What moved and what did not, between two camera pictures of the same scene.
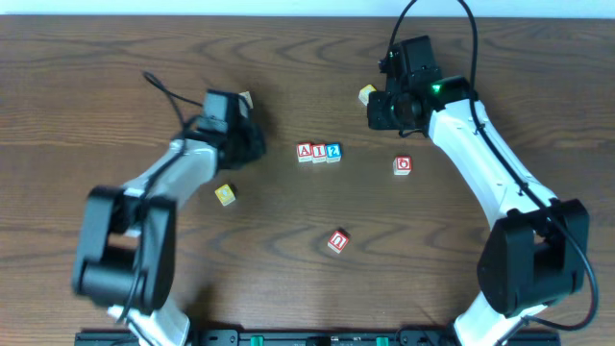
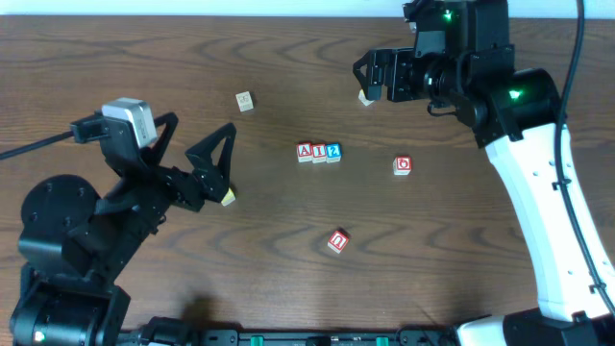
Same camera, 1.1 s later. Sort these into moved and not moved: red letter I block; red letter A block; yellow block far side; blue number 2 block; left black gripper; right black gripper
Moved: right black gripper; left black gripper
Not moved: red letter A block; red letter I block; yellow block far side; blue number 2 block
